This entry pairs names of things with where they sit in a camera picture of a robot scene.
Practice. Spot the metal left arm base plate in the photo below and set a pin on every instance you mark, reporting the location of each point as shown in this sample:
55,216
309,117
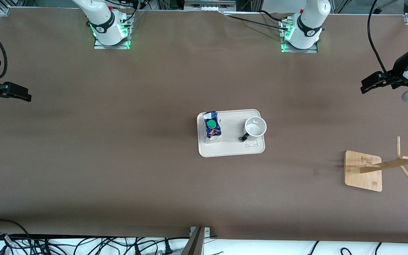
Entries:
298,50

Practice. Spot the white power strip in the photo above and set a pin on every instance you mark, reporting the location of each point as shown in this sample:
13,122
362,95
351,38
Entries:
209,4

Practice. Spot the wooden cup rack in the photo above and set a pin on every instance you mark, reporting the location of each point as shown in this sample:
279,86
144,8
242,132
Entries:
361,175

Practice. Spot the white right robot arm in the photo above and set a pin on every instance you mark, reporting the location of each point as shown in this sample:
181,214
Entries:
105,21

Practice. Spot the cream rabbit print tray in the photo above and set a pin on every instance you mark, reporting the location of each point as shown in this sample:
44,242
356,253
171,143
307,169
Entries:
230,147

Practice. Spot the grey aluminium strut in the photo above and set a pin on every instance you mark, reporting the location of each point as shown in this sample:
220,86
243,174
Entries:
194,244

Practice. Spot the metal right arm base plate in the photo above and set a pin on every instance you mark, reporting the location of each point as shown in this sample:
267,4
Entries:
99,46

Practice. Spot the metal strut bracket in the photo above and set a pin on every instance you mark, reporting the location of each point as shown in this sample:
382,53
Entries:
207,232

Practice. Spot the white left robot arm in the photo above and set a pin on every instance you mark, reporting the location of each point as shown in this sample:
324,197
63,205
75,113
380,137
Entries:
308,21

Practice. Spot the blue milk carton green cap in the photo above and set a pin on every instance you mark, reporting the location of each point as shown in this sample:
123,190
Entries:
211,127

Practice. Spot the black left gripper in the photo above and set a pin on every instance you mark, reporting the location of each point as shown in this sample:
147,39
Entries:
397,72

